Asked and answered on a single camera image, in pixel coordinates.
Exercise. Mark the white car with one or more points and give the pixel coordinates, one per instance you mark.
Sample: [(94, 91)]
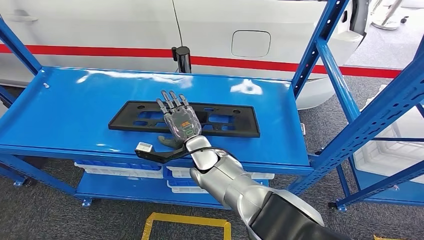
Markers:
[(99, 26)]

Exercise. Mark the blue steel shelf rack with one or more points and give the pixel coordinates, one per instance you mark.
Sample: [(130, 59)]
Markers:
[(82, 109), (397, 195)]

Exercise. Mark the white floor plate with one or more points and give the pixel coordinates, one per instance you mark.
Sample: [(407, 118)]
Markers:
[(302, 129)]

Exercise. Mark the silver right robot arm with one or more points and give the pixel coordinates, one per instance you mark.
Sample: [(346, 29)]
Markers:
[(232, 185)]

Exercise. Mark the silver stanchion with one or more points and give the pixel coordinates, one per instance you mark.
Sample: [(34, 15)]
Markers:
[(386, 24)]

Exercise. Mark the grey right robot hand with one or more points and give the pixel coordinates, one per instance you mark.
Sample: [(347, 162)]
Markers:
[(182, 124)]

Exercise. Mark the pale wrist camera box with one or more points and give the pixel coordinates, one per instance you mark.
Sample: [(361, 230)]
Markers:
[(144, 147)]

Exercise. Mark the yellow floor tape square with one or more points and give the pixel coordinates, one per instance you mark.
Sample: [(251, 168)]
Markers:
[(185, 220), (387, 238)]

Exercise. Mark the long black plastic part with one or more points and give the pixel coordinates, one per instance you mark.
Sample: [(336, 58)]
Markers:
[(250, 127)]

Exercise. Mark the black barrier post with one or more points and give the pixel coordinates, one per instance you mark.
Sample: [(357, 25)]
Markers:
[(183, 61)]

